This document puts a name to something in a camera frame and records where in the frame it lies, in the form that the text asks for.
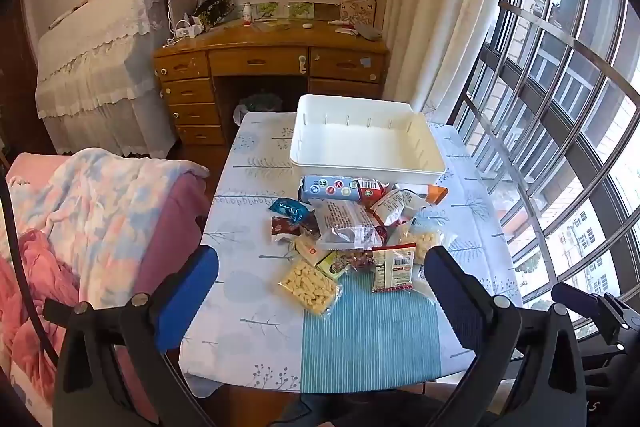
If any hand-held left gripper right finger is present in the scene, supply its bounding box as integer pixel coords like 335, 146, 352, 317
423, 245, 587, 427

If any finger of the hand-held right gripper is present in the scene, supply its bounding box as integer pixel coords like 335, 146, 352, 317
551, 282, 601, 323

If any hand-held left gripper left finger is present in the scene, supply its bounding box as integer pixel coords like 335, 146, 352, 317
42, 245, 220, 427

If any blue label yellow puffs packet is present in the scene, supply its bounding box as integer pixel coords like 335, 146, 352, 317
397, 214, 446, 264

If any clear packet of brown snacks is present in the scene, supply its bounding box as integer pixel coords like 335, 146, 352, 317
347, 248, 376, 273

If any orange white oat bar packet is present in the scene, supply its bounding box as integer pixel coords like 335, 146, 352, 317
395, 183, 449, 208

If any translucent white snack bag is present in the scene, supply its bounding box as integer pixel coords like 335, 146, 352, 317
371, 188, 431, 226

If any dark brown foil candy packet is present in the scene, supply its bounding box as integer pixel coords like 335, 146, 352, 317
270, 216, 303, 244

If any clear packet of yellow puffs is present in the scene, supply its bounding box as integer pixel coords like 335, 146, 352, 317
276, 256, 345, 318

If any green label snack packet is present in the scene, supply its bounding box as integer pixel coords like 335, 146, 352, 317
314, 251, 353, 280

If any blue candy wrapper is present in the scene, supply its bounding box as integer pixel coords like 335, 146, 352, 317
269, 198, 310, 224

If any beige paper snack packet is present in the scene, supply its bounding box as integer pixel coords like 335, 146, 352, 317
292, 234, 331, 268

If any white red printed snack packet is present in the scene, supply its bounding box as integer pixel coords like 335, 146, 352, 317
311, 199, 385, 249

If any white plastic bin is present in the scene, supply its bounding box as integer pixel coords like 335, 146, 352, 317
289, 94, 447, 186

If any tree printed tablecloth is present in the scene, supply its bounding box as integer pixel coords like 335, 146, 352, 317
178, 111, 526, 400

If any small red label snack packet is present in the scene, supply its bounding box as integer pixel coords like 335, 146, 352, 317
371, 243, 417, 294

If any teal striped placemat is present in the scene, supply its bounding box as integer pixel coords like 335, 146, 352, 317
300, 267, 443, 395

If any pastel fleece blanket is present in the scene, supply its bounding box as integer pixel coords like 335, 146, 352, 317
5, 148, 211, 308

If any coral pink blanket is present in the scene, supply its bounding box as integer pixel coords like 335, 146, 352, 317
0, 229, 81, 408

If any blue red biscuit packet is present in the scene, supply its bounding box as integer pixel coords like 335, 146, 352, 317
299, 175, 388, 204

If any trash bin with bag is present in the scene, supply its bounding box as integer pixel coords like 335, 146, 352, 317
233, 93, 287, 126

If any wooden desk with drawers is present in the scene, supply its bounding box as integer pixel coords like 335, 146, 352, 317
152, 14, 391, 146

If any white lace cover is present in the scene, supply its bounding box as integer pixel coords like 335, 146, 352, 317
34, 0, 178, 158

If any white power strip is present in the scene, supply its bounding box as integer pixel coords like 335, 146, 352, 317
175, 19, 205, 40

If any dark patterned pouch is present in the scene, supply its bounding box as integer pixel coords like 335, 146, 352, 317
193, 0, 236, 31

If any metal window grille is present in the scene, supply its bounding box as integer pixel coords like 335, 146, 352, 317
447, 0, 640, 338

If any cream curtain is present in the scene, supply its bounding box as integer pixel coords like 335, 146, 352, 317
382, 0, 523, 118

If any cardboard box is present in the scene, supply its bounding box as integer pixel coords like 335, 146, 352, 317
340, 0, 377, 28

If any black cable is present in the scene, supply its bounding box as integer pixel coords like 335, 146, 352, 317
0, 174, 60, 365

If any white cable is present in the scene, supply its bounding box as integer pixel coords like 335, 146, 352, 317
165, 0, 183, 45

